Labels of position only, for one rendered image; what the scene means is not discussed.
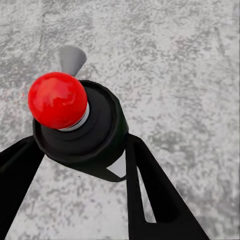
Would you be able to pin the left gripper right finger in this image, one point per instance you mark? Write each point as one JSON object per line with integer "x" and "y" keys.
{"x": 174, "y": 220}

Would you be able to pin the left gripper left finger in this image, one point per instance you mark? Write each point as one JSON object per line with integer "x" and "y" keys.
{"x": 18, "y": 166}

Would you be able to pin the pesticide atomizer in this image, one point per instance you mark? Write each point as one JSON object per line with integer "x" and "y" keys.
{"x": 79, "y": 123}

